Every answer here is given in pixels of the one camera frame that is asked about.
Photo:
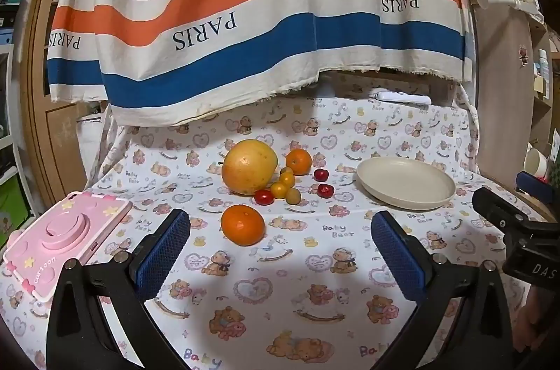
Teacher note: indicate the bear print tablecloth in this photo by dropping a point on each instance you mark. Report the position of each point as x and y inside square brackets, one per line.
[262, 291]

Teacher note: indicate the wooden cabinet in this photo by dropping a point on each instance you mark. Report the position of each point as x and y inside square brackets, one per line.
[503, 90]

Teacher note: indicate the red cherry tomato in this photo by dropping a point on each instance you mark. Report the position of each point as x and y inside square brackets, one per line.
[264, 197]
[321, 174]
[325, 190]

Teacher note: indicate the yellow cherry tomato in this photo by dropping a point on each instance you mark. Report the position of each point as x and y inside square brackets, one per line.
[287, 179]
[278, 190]
[293, 196]
[285, 170]

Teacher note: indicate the striped hanging cloth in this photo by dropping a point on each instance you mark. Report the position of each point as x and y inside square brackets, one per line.
[245, 3]

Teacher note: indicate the beige plate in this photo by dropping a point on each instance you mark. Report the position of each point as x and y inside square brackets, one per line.
[406, 183]

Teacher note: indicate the large yellow grapefruit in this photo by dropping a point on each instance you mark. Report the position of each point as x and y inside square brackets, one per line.
[249, 166]

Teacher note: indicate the bear sticker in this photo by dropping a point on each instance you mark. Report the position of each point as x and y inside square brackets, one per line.
[523, 55]

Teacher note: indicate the person's right hand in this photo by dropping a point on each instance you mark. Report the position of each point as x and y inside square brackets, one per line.
[540, 319]

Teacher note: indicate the pink toy camera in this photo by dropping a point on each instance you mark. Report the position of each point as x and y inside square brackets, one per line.
[65, 239]

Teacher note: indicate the wooden door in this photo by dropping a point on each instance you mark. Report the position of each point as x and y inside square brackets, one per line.
[52, 134]

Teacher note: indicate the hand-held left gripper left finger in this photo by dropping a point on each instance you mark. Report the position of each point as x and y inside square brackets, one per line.
[164, 252]

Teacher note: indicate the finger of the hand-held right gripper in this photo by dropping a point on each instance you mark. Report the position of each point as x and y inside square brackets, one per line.
[494, 204]
[533, 183]

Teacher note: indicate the orange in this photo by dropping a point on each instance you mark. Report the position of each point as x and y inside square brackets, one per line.
[243, 225]
[299, 161]

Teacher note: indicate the white stand base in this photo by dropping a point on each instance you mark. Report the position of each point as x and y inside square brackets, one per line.
[326, 90]

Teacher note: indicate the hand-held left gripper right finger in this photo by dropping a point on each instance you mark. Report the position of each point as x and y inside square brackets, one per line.
[400, 256]

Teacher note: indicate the white handheld device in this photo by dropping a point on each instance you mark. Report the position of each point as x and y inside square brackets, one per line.
[400, 96]

